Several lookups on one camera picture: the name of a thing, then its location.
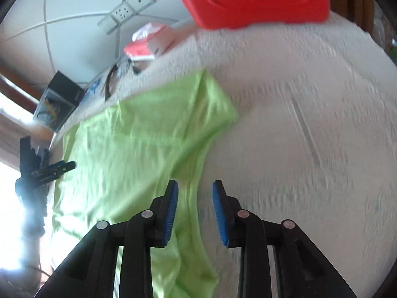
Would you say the brown braided strap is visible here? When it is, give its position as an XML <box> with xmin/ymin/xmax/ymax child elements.
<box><xmin>103</xmin><ymin>63</ymin><xmax>121</xmax><ymax>101</ymax></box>

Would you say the black gift bag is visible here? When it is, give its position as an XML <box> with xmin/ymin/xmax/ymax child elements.
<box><xmin>34</xmin><ymin>71</ymin><xmax>85</xmax><ymax>133</ymax></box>

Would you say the white lace tablecloth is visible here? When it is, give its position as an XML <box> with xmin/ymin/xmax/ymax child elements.
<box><xmin>52</xmin><ymin>14</ymin><xmax>396</xmax><ymax>297</ymax></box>

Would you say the lime green garment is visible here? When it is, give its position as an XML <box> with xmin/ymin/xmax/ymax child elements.
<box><xmin>50</xmin><ymin>71</ymin><xmax>238</xmax><ymax>297</ymax></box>

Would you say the pink tissue pack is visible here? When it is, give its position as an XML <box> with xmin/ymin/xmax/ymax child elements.
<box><xmin>123</xmin><ymin>22</ymin><xmax>176</xmax><ymax>61</ymax></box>

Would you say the white wall socket strip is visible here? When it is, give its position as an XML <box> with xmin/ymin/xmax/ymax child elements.
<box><xmin>97</xmin><ymin>0</ymin><xmax>156</xmax><ymax>35</ymax></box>

